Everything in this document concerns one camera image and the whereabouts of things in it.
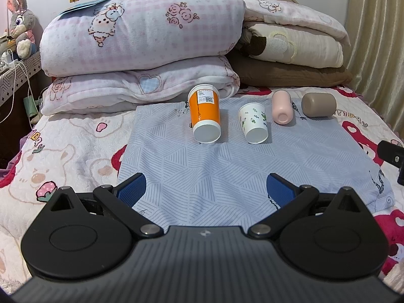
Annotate white floral paper cup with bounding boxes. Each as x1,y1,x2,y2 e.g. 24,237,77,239
238,103,268,144

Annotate pink plastic cup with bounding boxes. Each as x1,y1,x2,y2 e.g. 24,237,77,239
272,90,294,125

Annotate taupe plastic cup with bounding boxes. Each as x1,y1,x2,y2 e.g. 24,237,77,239
301,92,337,118

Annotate orange and white cup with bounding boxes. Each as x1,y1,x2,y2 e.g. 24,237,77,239
188,84,221,144

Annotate grey patterned cloth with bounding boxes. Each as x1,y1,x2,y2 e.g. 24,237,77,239
118,96,394,229

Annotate cartoon bear bedsheet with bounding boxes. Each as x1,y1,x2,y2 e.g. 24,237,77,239
1,86,403,294

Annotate brown pillow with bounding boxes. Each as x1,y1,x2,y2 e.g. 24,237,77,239
227,54,353,88

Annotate beige curtain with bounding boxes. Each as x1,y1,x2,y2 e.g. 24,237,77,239
344,0,403,134

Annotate cream folded blanket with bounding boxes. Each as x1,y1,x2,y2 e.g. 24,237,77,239
240,22,344,68

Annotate pink checked folded quilt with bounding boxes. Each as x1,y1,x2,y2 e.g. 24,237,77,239
40,0,245,116

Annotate patterned bedside table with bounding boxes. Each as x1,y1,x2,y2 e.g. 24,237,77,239
0,51,41,105

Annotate pink floral pillow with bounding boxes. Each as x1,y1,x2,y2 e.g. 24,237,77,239
243,0,350,45

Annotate blue booklet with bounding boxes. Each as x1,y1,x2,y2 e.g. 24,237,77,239
59,0,110,18

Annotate grey rabbit plush toy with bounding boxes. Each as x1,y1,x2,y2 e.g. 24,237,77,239
7,0,37,60

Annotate white charging cable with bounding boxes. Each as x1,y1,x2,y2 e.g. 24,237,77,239
0,48,40,125

